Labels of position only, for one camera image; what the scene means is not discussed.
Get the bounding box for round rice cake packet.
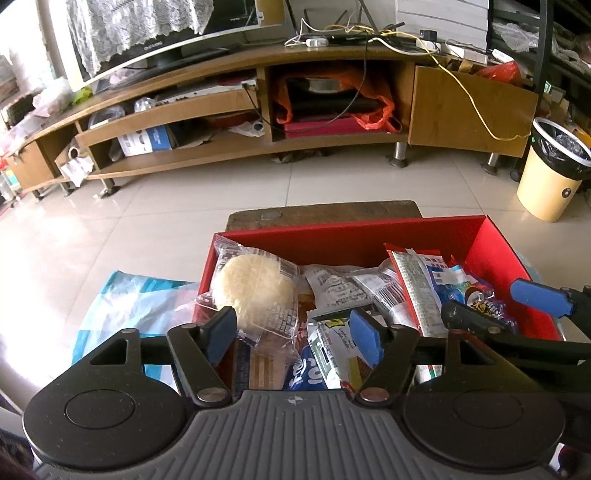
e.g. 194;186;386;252
196;240;304;347

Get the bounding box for paper bag with tape roll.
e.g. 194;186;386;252
55;143;96;188

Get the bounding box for red cardboard box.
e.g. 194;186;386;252
191;215;565;394

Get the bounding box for wooden television stand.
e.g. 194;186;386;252
4;44;539;195

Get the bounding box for crumpled white plastic bag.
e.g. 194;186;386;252
32;76;77;116

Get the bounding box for orange plastic bag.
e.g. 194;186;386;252
274;68;403;135

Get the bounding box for red white snack packet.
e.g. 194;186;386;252
384;248;451;338

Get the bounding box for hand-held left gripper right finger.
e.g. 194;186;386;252
348;308;518;409

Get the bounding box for green white snack packet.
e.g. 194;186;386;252
305;311;370;391

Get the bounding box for black router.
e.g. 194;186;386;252
295;13;408;47

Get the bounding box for silver foil packet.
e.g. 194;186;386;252
302;264;375;311

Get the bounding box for blue colourful candy packet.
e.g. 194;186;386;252
430;265;520;336

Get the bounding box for blue white checked cloth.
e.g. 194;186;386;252
71;251;546;385

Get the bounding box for white blue carton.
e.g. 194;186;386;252
116;129;177;158

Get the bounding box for wicker basket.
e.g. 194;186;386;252
0;95;38;123

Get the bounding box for flat red box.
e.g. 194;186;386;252
281;117;393;137

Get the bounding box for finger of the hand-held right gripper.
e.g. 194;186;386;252
441;300;591;370
510;278;591;320

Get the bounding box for black bin liner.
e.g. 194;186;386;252
531;119;591;181

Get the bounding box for red plastic bag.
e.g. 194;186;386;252
475;62;523;84

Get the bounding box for clear long wafer packet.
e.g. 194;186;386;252
233;339;290;391

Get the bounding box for black shelving rack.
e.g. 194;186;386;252
489;0;591;135

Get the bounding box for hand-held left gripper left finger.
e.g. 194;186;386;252
71;305;238;409

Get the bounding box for blue snack packet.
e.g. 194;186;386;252
281;355;324;392

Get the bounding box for black media player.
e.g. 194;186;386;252
288;78;384;121

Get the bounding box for flat screen television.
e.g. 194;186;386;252
65;0;285;93

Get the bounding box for white plastic drawers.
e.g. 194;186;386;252
0;157;22;204

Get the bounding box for white lace cloth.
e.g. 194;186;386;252
67;0;216;77

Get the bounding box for beige trash bin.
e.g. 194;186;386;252
516;117;591;223

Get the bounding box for thin yellow cable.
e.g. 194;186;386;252
323;25;533;142

